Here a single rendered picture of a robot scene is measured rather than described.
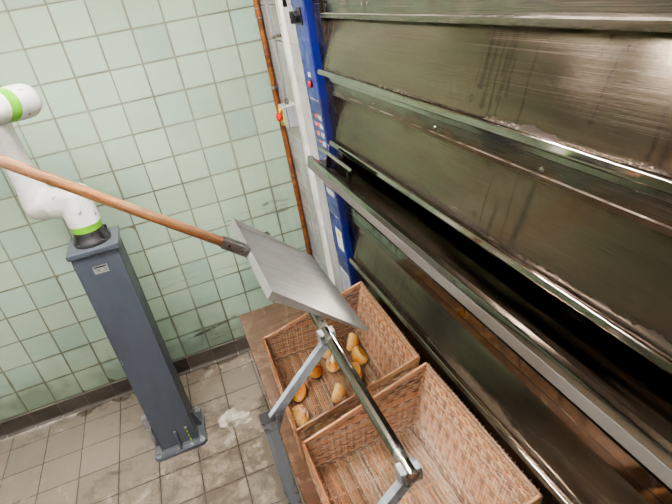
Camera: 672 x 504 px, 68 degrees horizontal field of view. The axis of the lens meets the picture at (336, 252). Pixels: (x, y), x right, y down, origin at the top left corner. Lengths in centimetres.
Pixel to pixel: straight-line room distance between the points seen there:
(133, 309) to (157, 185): 74
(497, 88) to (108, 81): 203
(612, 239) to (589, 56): 29
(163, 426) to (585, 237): 229
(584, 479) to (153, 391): 196
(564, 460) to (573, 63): 84
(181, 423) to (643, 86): 248
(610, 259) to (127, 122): 229
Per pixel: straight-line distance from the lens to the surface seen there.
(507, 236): 109
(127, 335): 246
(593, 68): 88
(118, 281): 232
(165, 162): 277
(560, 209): 99
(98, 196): 147
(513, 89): 99
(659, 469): 80
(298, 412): 192
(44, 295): 308
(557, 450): 131
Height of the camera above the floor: 202
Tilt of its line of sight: 29 degrees down
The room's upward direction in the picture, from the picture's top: 10 degrees counter-clockwise
